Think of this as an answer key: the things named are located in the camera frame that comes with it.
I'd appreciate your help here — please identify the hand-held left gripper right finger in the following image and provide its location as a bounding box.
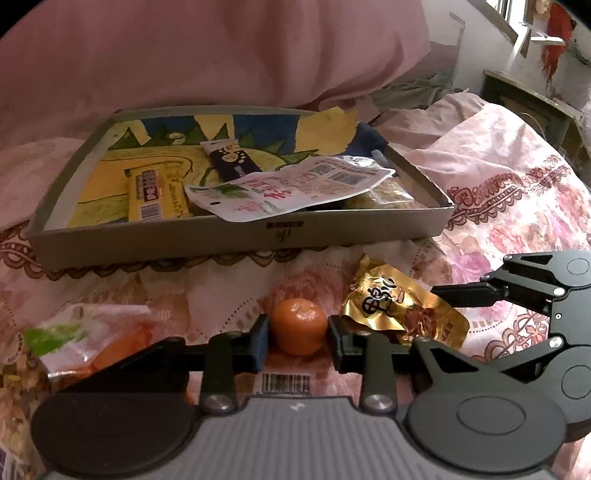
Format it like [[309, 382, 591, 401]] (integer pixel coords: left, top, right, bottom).
[[328, 316, 532, 415]]

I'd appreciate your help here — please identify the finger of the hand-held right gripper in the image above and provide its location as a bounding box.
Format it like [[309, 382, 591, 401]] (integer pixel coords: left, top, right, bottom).
[[484, 335, 565, 382], [431, 250, 570, 319]]

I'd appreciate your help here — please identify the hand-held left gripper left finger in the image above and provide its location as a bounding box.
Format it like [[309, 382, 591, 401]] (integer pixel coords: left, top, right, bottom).
[[54, 313, 271, 416]]

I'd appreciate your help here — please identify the orange mandarin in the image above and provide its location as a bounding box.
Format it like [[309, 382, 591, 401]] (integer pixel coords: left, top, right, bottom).
[[270, 298, 328, 356]]

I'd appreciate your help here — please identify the gold snack packet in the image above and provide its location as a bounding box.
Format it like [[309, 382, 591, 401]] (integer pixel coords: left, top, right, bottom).
[[341, 254, 471, 347]]

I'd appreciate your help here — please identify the clear peanut packet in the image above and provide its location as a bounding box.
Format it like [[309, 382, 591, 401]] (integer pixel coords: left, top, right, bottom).
[[305, 175, 416, 212]]

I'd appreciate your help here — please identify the orange green snack packet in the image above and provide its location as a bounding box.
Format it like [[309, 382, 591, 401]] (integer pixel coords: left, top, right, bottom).
[[23, 302, 160, 377]]

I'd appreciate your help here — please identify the white barcode snack packet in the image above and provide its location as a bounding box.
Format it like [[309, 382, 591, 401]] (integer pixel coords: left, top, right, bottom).
[[185, 156, 397, 223]]

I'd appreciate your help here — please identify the grey cardboard tray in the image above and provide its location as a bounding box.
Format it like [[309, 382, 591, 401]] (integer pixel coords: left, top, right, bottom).
[[27, 105, 455, 269]]

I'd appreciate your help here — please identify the dark blue stick packet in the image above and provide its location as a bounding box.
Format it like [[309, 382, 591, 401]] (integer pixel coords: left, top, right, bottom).
[[201, 139, 264, 185]]

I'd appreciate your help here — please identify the yellow bar packet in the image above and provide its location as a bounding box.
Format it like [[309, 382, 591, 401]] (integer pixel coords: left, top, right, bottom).
[[124, 165, 192, 221]]

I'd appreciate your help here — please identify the pink floral blanket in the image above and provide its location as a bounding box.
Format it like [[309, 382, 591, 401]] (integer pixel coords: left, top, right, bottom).
[[0, 90, 591, 480]]

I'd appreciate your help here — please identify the dark green nightstand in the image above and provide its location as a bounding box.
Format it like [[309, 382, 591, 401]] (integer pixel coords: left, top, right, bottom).
[[482, 69, 591, 162]]

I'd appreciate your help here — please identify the grey green cloth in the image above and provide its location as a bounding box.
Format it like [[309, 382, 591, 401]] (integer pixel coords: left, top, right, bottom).
[[365, 69, 458, 125]]

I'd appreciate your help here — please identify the red hanging decoration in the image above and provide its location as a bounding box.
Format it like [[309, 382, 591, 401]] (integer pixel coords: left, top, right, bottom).
[[538, 4, 575, 84]]

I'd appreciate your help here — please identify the window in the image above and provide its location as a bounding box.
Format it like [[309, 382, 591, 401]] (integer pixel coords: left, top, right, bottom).
[[480, 0, 591, 56]]

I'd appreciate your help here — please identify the pink pillow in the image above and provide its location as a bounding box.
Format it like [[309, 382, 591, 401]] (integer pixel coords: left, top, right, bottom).
[[0, 0, 432, 153]]

